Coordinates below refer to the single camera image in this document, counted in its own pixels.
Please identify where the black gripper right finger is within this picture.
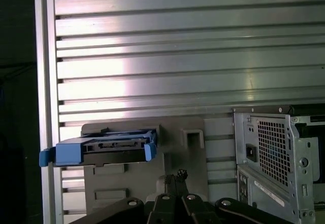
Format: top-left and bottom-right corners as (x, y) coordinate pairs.
(178, 170), (293, 224)

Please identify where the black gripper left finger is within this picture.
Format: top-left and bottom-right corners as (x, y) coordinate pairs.
(68, 174), (182, 224)

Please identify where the hard disk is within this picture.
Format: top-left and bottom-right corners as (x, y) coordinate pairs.
(39, 130), (157, 168)

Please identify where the grey parts rack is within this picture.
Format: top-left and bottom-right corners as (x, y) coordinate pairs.
(80, 117), (207, 224)

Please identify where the grey power supply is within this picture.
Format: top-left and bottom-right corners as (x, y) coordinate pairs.
(237, 114), (291, 188)

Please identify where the black PC case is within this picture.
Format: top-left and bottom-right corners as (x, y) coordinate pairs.
(232, 106), (325, 224)

